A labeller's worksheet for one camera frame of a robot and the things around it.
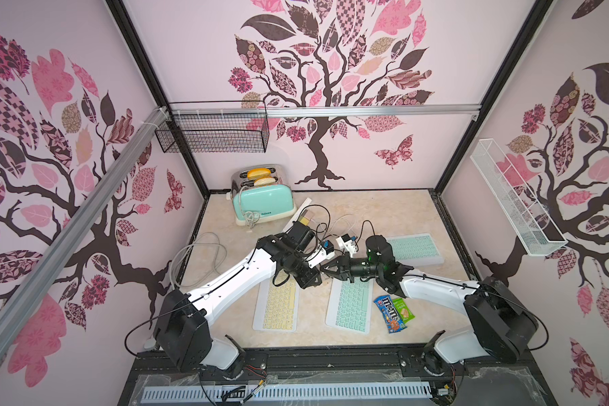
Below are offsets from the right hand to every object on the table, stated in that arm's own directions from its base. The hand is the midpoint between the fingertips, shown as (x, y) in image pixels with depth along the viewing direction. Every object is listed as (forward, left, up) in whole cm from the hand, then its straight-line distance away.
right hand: (320, 273), depth 76 cm
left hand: (-1, +3, -3) cm, 4 cm away
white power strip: (+34, +9, -13) cm, 37 cm away
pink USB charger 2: (+1, 0, +8) cm, 8 cm away
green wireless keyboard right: (+18, -40, -17) cm, 47 cm away
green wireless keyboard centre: (-4, -11, -16) cm, 20 cm away
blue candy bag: (-8, -23, -14) cm, 28 cm away
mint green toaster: (+35, +22, +1) cm, 41 cm away
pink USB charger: (+35, +3, -14) cm, 38 cm away
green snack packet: (-8, -28, -16) cm, 33 cm away
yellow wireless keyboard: (-5, +15, -16) cm, 22 cm away
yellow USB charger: (+31, +5, -14) cm, 35 cm away
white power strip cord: (+24, +47, -15) cm, 56 cm away
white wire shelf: (+8, -65, +9) cm, 66 cm away
